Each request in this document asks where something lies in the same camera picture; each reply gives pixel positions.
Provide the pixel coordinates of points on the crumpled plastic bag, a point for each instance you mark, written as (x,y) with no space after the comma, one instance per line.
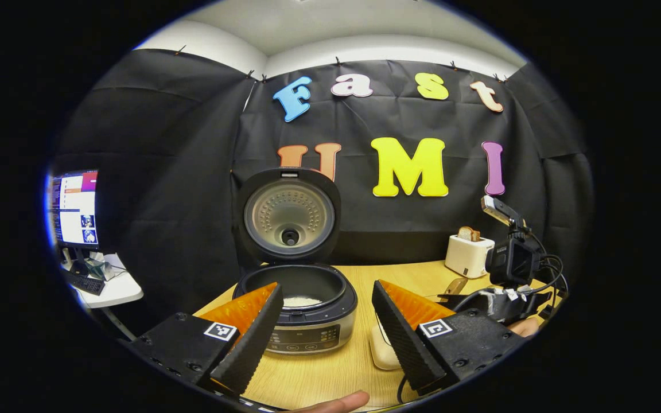
(92,268)

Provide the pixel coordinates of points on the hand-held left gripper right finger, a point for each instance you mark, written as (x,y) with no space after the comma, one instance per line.
(399,338)

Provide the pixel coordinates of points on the black and silver rice cooker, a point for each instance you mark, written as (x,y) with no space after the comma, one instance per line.
(307,332)

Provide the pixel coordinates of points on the white toaster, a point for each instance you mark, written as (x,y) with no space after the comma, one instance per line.
(465,258)

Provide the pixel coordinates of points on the brown bread slice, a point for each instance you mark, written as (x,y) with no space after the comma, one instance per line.
(475,234)

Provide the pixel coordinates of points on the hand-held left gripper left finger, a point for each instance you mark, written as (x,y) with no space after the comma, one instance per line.
(259,338)

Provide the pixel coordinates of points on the clear container of rice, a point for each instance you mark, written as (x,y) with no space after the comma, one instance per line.
(382,353)

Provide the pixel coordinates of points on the black keyboard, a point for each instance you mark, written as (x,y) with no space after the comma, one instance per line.
(84,283)

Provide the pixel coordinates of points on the computer monitor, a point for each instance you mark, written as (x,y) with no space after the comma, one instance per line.
(75,209)

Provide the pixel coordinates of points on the white side table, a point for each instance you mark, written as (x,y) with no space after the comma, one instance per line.
(121,289)

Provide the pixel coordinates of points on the wooden spoon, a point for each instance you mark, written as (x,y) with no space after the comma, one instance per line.
(455,285)

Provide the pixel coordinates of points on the pale bread slice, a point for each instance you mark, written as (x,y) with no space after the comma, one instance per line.
(463,234)

